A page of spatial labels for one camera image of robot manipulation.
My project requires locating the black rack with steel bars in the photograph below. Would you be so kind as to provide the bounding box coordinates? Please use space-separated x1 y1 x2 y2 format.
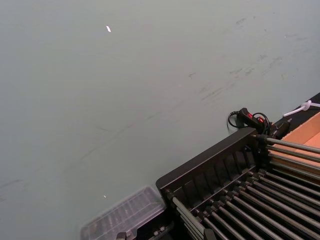
155 126 320 240

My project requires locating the clear plastic case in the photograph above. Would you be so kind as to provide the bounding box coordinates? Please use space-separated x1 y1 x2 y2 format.
79 185 176 240

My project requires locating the shallow brown cardboard tray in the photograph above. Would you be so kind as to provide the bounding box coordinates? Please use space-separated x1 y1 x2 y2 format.
271 111 320 161

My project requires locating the small white three-armed plastic piece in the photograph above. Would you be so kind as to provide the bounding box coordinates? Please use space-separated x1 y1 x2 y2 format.
282 99 320 118

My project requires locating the black corded tool red switch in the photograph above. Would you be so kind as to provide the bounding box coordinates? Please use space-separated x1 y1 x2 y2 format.
226 107 292 140

